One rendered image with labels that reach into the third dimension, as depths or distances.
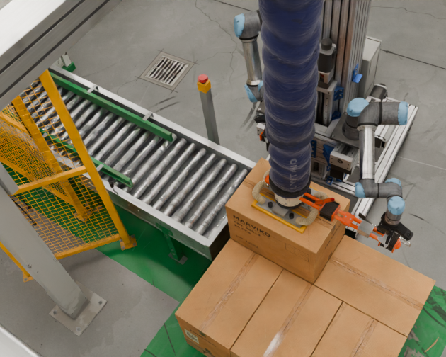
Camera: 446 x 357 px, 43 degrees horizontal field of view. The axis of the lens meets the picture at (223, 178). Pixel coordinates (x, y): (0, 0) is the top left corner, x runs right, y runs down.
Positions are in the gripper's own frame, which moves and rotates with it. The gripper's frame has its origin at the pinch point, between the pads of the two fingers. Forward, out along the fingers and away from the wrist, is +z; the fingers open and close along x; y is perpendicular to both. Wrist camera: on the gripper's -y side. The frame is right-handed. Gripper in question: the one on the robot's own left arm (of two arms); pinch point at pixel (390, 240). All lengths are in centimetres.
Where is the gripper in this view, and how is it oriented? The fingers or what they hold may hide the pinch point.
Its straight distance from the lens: 304.9
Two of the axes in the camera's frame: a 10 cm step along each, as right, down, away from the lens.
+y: -8.1, -4.3, 3.9
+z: 1.0, 5.6, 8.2
